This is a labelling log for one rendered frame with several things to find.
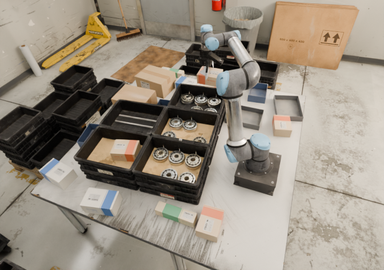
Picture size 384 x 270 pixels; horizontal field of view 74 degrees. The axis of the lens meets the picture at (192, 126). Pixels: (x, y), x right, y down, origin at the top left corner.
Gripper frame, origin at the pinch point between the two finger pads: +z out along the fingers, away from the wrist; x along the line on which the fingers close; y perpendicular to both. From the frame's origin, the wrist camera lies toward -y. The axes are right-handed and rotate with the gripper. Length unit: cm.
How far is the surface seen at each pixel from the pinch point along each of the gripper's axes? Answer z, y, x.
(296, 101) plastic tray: 40, -65, -39
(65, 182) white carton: 35, 67, 96
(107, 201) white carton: 31, 30, 100
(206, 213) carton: 32, -27, 86
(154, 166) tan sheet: 27, 14, 70
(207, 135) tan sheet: 26.9, -9.6, 33.9
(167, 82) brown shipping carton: 27, 46, -17
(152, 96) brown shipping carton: 25, 48, 8
